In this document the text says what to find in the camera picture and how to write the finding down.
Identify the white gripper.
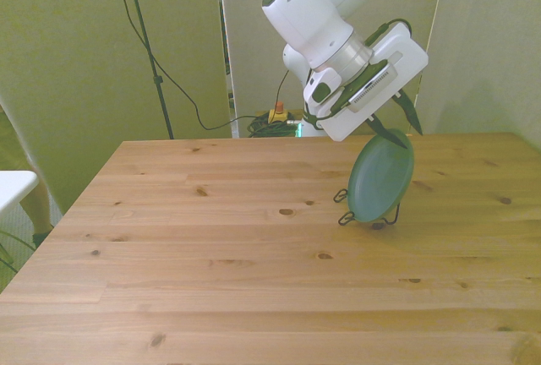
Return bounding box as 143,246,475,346
323,21,429,150

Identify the green round plate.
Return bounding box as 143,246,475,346
347,128,416,223

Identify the yellow emergency stop button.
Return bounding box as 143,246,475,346
268,101,292,125

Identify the black thin tripod pole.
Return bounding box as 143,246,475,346
120,0,176,140

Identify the white side table wooden leg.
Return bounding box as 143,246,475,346
0,169,55,248

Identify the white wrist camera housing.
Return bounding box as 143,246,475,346
337,58,399,113

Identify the black wire plate stand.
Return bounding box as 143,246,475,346
332,187,402,227

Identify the coiled green cable bundle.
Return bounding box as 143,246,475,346
247,115,299,138

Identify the black thin tripod cable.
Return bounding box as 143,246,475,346
107,0,271,132

